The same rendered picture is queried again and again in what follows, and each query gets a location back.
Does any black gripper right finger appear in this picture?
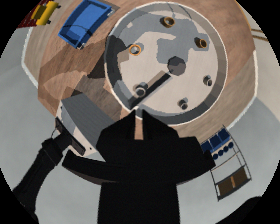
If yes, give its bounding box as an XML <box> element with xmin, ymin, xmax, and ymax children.
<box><xmin>142</xmin><ymin>109</ymin><xmax>179</xmax><ymax>139</ymax></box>

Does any blue open box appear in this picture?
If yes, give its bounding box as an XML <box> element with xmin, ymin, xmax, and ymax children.
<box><xmin>58</xmin><ymin>0</ymin><xmax>112</xmax><ymax>49</ymax></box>

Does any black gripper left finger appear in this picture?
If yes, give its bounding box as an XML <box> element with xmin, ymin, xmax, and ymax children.
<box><xmin>98</xmin><ymin>109</ymin><xmax>136</xmax><ymax>139</ymax></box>

